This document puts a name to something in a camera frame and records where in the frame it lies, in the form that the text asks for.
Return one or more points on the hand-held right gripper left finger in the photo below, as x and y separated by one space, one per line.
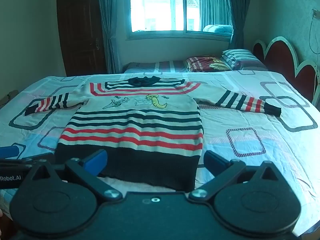
96 158

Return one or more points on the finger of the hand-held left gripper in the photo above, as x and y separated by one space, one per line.
11 151

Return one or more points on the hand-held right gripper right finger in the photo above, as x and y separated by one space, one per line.
214 161

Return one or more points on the striped knit sweater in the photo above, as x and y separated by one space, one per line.
135 120

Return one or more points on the bed with patterned sheet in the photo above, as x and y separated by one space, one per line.
250 125

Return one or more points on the red patterned pillow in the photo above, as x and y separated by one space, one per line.
206 63

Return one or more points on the grey purple pillow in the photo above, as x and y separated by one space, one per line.
253 64

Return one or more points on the striped pillow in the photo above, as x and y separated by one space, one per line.
236 55

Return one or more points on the red scalloped headboard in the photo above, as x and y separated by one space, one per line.
277 57

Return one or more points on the dark wooden door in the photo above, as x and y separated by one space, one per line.
80 30

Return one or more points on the blue curtain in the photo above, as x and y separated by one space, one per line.
107 25
235 20

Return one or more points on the sheer white curtain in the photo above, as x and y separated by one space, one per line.
215 5

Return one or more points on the window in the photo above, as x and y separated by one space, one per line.
162 7

